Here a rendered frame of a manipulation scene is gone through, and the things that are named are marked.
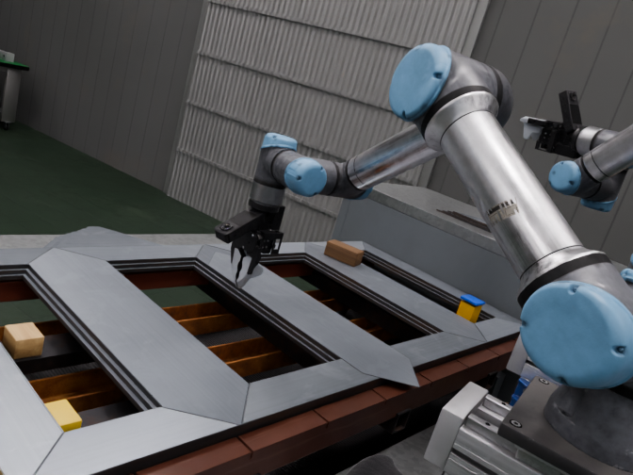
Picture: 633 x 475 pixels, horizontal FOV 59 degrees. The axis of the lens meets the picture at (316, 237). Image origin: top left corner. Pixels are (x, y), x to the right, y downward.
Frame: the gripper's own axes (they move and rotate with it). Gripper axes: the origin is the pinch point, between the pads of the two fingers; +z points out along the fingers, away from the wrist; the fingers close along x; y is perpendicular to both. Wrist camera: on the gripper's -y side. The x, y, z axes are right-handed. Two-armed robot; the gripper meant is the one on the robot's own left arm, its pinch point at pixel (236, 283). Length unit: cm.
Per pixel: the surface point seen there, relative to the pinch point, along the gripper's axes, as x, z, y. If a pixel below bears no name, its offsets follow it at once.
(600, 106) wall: 31, -82, 286
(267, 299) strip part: 0.6, 5.8, 12.3
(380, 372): -35.6, 5.7, 13.4
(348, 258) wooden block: 17, 4, 63
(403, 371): -37.5, 5.7, 19.8
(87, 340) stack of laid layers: -3.3, 7.4, -36.2
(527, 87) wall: 76, -83, 278
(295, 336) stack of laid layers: -14.5, 7.6, 8.3
